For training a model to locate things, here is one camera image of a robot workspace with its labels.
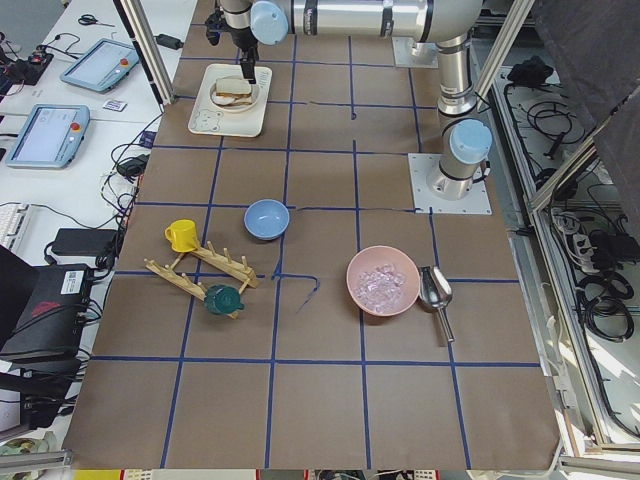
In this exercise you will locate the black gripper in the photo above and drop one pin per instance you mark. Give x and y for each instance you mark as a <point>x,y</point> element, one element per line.
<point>244,38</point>

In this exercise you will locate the bread slice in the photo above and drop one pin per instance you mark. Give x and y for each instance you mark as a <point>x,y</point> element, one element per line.
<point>232,101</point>
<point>232,86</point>

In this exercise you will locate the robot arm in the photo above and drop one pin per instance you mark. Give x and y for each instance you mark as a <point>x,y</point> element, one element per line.
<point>446,24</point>

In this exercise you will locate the cream bear tray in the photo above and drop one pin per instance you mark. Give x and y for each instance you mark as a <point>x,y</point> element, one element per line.
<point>208,119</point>

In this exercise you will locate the black adapter on desk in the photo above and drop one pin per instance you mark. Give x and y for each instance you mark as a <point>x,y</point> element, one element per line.
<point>168,41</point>

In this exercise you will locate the far teach pendant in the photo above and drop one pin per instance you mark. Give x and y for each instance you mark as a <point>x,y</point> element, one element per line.
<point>102,67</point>

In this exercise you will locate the teach pendant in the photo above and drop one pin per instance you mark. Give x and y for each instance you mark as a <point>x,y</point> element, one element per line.
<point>50,137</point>
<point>102,67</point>

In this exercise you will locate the blue bowl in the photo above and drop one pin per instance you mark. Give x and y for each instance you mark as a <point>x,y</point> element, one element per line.
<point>266,219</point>

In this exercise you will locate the black scissors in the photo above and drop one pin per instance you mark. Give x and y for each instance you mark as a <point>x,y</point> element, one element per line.
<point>90,19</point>

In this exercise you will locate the yellow cup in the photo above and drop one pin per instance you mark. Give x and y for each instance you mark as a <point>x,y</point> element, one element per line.
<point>182,235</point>

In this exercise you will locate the near teach pendant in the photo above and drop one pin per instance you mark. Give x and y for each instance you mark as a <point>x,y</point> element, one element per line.
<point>50,137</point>

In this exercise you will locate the dark green cup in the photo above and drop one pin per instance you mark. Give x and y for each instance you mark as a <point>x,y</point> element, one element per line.
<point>223,300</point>

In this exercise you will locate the pink bowl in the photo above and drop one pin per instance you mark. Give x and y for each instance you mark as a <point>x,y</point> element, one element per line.
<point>383,281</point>

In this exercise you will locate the metal scoop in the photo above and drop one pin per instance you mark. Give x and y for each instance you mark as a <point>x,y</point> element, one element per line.
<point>436,294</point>

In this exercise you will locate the black computer box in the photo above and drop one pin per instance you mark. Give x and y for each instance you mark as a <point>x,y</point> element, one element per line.
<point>41,308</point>

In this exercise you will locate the aluminium frame post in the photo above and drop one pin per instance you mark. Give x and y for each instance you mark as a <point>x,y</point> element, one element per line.
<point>136,24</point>

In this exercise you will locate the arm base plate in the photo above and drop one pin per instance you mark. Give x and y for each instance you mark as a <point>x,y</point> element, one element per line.
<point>410,54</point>
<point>434,192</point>

